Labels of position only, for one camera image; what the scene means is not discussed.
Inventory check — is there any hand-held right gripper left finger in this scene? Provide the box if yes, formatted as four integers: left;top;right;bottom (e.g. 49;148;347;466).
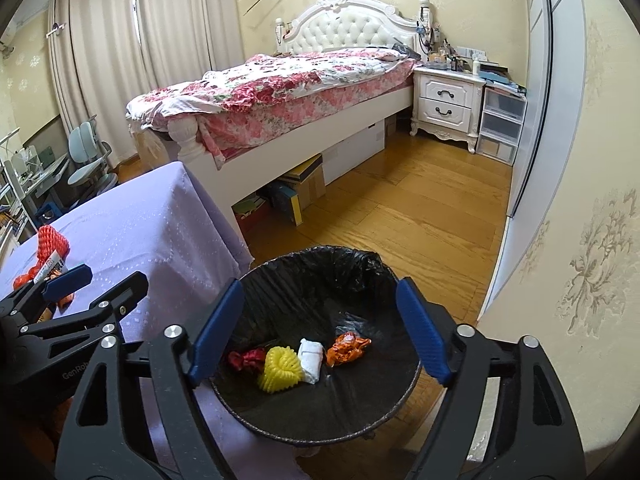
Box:
54;277;247;480

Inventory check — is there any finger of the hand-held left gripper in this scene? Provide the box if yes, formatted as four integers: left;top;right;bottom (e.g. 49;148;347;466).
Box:
20;271;150;358
0;264;94;333

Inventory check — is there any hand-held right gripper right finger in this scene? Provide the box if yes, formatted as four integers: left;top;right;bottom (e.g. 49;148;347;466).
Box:
395;276;588;480

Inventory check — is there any red plastic bag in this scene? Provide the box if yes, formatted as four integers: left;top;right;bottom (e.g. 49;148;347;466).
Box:
12;266;76;322

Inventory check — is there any black trash bin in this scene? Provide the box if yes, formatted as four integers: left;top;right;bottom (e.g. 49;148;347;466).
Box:
207;245;423;445

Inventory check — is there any silver printed wrapper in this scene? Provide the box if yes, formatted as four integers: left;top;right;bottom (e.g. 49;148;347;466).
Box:
36;254;67;282

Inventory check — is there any red foam net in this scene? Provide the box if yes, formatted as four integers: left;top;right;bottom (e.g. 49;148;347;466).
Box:
34;225;70;267

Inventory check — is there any dark red crumpled wrapper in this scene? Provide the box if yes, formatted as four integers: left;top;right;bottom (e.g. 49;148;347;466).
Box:
228;347;268;372

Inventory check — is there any yellow foam net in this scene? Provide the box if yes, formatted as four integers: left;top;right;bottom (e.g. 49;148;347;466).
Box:
257;346;305;394

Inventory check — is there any table with lilac cloth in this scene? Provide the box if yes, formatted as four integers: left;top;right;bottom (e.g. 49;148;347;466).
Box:
0;161;301;480

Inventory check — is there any orange crumpled wrapper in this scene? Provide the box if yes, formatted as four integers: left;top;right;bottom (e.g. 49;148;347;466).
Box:
326;332;373;368

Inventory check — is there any white paper packet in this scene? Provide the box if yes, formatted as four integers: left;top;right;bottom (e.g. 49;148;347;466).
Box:
298;338;325;385

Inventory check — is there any study desk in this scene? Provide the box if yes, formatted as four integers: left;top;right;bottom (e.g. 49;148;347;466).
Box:
0;130;71;231

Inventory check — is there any pale green desk chair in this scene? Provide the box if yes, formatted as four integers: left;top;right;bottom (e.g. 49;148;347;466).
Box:
65;115;118;201

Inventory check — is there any blue box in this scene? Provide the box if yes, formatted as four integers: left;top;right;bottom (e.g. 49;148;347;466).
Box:
265;182;303;223

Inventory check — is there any yellow black cardboard box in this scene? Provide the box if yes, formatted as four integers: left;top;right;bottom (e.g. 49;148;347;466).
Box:
277;152;326;226

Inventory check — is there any white storage box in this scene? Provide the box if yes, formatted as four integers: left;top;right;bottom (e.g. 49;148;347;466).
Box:
320;117;386;186

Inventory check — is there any clear plastic drawer unit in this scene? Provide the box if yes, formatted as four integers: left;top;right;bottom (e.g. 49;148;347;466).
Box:
475;85;528;166

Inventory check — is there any beige curtain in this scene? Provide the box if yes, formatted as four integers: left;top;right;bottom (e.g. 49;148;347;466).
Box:
132;0;246;103
47;0;140;171

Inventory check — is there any white nightstand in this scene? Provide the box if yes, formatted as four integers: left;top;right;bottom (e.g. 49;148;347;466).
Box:
410;67;487;153

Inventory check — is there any pink floral bedsheet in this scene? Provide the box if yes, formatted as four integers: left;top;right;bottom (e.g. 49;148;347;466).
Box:
200;57;418;168

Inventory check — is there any floral quilt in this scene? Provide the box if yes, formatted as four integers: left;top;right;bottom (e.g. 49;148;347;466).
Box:
125;50;401;131

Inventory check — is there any stack of books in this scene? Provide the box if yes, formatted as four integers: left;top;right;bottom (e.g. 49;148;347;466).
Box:
479;62;528;100

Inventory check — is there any grey wardrobe sliding door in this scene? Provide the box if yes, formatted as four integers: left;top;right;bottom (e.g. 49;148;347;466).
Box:
505;0;587;221

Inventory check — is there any pile of small bedside items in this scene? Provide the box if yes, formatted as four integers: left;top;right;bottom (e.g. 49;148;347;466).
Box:
417;10;488;75

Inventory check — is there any bed with floral bedding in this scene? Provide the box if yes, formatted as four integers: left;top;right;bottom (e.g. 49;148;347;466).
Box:
127;0;432;241

